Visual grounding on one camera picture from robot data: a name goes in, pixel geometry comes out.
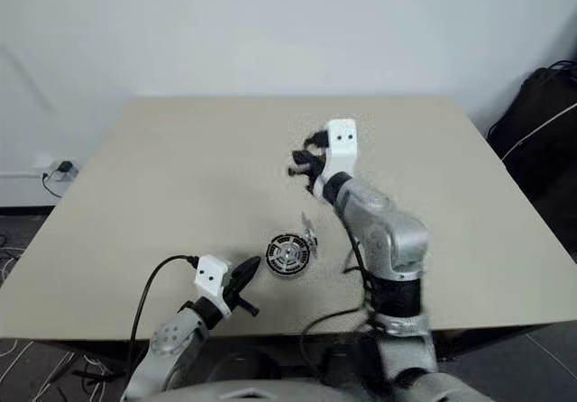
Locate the silver toothed motor plate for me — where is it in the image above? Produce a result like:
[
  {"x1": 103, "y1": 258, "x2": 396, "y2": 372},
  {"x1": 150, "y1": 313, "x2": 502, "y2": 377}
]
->
[{"x1": 300, "y1": 212, "x2": 320, "y2": 260}]

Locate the black ring part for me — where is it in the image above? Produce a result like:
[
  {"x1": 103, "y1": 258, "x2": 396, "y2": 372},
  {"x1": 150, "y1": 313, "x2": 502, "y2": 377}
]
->
[{"x1": 263, "y1": 233, "x2": 312, "y2": 273}]

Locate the copper wound motor stator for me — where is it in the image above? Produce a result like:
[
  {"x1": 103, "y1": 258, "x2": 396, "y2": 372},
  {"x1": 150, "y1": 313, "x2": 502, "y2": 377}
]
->
[{"x1": 262, "y1": 233, "x2": 313, "y2": 278}]

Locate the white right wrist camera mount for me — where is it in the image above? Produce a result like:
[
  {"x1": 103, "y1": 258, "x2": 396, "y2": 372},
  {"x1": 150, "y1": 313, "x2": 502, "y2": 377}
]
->
[{"x1": 325, "y1": 117, "x2": 361, "y2": 181}]

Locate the black bag with white stripe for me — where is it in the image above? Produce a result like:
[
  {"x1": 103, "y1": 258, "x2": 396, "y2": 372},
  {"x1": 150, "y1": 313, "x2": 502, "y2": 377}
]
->
[{"x1": 488, "y1": 60, "x2": 577, "y2": 255}]

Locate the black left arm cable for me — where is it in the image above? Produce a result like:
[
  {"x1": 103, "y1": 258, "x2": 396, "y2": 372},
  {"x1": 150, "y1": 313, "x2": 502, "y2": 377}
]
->
[{"x1": 126, "y1": 253, "x2": 200, "y2": 379}]

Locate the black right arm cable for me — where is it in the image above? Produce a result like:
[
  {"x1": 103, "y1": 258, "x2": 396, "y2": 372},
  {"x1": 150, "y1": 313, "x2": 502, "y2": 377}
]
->
[{"x1": 298, "y1": 221, "x2": 385, "y2": 353}]

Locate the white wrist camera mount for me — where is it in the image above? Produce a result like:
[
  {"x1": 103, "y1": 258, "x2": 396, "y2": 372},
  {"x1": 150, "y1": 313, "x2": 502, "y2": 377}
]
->
[
  {"x1": 193, "y1": 253, "x2": 234, "y2": 321},
  {"x1": 325, "y1": 117, "x2": 361, "y2": 181}
]

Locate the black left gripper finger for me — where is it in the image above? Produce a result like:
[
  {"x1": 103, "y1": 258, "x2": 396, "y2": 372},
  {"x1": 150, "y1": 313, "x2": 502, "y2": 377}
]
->
[
  {"x1": 232, "y1": 255, "x2": 262, "y2": 287},
  {"x1": 234, "y1": 263, "x2": 260, "y2": 303}
]

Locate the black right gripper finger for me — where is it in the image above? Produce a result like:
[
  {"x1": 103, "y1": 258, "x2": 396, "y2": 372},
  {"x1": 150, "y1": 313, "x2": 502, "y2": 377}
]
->
[
  {"x1": 288, "y1": 148, "x2": 317, "y2": 178},
  {"x1": 305, "y1": 129, "x2": 330, "y2": 148}
]

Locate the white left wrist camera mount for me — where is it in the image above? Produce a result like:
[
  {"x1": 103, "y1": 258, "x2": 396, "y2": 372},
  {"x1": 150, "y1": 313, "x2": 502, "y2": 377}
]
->
[{"x1": 193, "y1": 253, "x2": 234, "y2": 321}]

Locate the white floor cable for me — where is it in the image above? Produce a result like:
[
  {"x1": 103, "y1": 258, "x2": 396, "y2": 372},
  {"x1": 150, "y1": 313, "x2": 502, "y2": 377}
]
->
[
  {"x1": 0, "y1": 337, "x2": 119, "y2": 402},
  {"x1": 0, "y1": 245, "x2": 24, "y2": 287}
]

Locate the grey robot torso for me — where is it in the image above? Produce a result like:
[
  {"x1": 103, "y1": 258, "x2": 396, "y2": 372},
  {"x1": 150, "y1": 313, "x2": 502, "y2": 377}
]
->
[{"x1": 157, "y1": 371, "x2": 452, "y2": 402}]

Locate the black power cord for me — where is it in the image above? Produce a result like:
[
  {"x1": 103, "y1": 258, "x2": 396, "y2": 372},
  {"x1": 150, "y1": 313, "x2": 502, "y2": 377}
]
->
[{"x1": 41, "y1": 169, "x2": 69, "y2": 199}]

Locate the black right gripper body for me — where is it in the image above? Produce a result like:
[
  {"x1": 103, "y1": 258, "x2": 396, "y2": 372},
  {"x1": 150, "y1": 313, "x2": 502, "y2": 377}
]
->
[{"x1": 306, "y1": 143, "x2": 334, "y2": 195}]

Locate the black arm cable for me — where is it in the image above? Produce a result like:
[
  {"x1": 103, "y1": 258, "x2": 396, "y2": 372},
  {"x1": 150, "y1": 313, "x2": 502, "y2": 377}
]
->
[
  {"x1": 126, "y1": 253, "x2": 200, "y2": 379},
  {"x1": 298, "y1": 221, "x2": 385, "y2": 353}
]

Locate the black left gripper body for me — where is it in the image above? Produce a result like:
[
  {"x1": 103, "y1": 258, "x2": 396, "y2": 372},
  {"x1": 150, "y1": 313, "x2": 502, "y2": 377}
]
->
[{"x1": 223, "y1": 272, "x2": 261, "y2": 317}]

